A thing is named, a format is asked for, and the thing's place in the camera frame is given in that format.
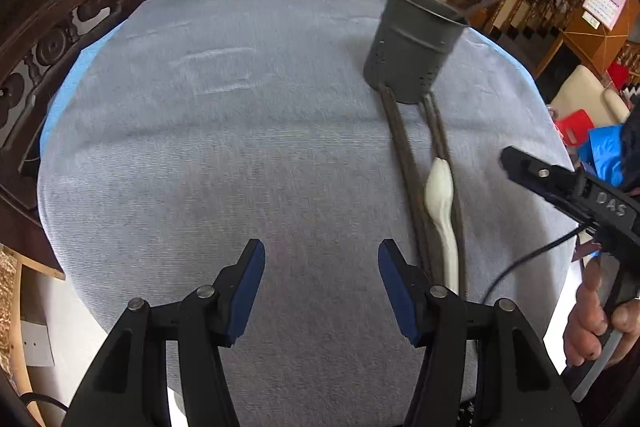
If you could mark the beige chair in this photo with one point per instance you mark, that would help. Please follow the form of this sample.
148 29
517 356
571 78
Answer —
580 92

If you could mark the grey tablecloth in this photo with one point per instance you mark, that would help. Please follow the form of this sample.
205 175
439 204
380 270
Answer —
225 132

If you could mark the blue plastic bag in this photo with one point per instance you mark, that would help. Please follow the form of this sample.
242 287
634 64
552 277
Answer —
605 152

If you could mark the blue under cloth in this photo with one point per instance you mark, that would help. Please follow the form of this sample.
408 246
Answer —
75 72

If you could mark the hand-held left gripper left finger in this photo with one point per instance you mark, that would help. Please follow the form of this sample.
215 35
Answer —
249 292

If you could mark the red plastic stool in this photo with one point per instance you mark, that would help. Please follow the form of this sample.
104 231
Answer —
575 127

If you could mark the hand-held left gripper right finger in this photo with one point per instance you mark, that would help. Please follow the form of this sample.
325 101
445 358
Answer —
395 294

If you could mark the wooden armchair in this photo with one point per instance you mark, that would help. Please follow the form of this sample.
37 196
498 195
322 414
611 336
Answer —
540 22

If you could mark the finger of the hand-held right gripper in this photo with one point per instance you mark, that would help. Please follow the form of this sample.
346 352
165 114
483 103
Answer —
537 177

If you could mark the grey perforated utensil holder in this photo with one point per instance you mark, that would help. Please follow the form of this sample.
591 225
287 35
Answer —
410 47

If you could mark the person's right hand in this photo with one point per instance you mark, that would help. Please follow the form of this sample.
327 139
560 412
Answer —
587 322

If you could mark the carved dark wooden bench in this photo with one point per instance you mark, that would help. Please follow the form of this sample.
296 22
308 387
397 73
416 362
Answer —
60 22

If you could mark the white ceramic spoon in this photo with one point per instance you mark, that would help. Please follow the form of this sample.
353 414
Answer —
440 187

